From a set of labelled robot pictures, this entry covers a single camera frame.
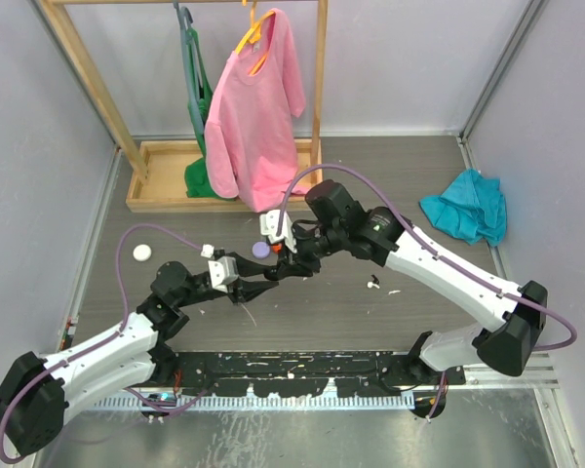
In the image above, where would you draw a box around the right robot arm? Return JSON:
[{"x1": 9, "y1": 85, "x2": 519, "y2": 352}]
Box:
[{"x1": 259, "y1": 179, "x2": 547, "y2": 384}]

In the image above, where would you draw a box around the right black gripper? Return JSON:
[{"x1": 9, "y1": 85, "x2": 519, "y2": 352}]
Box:
[{"x1": 277, "y1": 223, "x2": 344, "y2": 278}]

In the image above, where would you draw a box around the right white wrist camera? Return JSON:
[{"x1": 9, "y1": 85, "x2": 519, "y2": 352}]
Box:
[{"x1": 259, "y1": 210, "x2": 297, "y2": 254}]

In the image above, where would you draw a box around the white slotted cable duct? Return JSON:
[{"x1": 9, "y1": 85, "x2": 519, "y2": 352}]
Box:
[{"x1": 99, "y1": 387, "x2": 416, "y2": 411}]

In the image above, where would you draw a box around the green garment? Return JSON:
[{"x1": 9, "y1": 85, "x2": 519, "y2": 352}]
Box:
[{"x1": 183, "y1": 26, "x2": 238, "y2": 201}]

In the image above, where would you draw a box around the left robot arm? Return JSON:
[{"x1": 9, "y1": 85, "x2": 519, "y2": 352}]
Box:
[{"x1": 0, "y1": 253, "x2": 278, "y2": 464}]

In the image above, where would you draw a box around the purple earbud charging case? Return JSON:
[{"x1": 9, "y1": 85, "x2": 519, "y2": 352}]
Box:
[{"x1": 252, "y1": 241, "x2": 271, "y2": 259}]

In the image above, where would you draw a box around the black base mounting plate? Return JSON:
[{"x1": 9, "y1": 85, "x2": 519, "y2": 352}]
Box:
[{"x1": 151, "y1": 351, "x2": 441, "y2": 398}]

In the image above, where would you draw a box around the pink t-shirt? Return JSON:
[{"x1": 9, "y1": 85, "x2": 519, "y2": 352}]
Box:
[{"x1": 205, "y1": 8, "x2": 306, "y2": 213}]

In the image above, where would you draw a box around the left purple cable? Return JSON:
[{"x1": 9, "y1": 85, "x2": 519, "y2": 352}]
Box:
[{"x1": 0, "y1": 223, "x2": 206, "y2": 464}]

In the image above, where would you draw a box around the white earbud charging case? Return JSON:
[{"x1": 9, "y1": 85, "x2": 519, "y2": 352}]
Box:
[{"x1": 133, "y1": 244, "x2": 152, "y2": 262}]

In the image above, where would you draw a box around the yellow hanger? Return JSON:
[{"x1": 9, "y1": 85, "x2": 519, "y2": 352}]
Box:
[{"x1": 234, "y1": 0, "x2": 275, "y2": 76}]

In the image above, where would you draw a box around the teal cloth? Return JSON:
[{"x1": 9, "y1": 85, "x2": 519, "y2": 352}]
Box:
[{"x1": 419, "y1": 169, "x2": 507, "y2": 247}]

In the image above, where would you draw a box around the wooden clothes rack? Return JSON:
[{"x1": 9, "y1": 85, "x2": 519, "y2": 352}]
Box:
[{"x1": 39, "y1": 1, "x2": 329, "y2": 213}]

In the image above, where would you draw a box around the grey-blue hanger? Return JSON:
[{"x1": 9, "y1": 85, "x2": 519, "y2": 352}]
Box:
[{"x1": 173, "y1": 1, "x2": 210, "y2": 153}]

